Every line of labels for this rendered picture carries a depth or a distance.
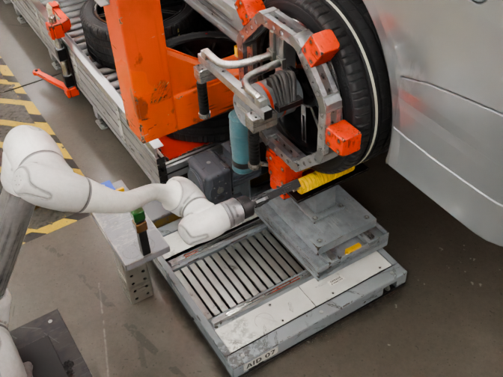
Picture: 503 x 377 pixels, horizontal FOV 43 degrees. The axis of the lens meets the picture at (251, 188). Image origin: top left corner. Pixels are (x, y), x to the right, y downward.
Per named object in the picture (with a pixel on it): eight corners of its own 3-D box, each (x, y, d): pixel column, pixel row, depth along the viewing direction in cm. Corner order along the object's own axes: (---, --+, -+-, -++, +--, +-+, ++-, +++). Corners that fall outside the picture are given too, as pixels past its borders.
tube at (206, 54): (277, 61, 213) (276, 33, 206) (227, 79, 206) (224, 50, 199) (248, 40, 225) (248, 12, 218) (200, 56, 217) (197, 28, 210)
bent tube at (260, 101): (311, 88, 201) (313, 59, 194) (260, 108, 193) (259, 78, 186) (280, 64, 212) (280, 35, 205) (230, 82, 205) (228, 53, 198)
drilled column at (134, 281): (154, 294, 266) (138, 223, 238) (132, 304, 263) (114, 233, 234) (144, 278, 273) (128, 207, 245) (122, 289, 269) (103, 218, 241)
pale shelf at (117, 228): (171, 251, 227) (169, 245, 225) (126, 271, 221) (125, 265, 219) (122, 185, 255) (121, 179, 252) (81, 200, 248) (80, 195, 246)
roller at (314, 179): (360, 170, 246) (361, 158, 243) (297, 200, 235) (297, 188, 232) (350, 162, 250) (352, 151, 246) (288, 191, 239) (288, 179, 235)
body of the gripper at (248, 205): (239, 221, 215) (262, 210, 218) (248, 218, 207) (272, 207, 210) (230, 200, 215) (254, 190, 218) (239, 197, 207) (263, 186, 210)
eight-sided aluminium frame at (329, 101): (336, 191, 224) (346, 54, 188) (321, 198, 222) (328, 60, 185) (254, 116, 259) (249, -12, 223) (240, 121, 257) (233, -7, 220)
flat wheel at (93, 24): (63, 51, 364) (53, 13, 348) (141, 6, 404) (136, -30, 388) (150, 86, 335) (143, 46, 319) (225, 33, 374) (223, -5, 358)
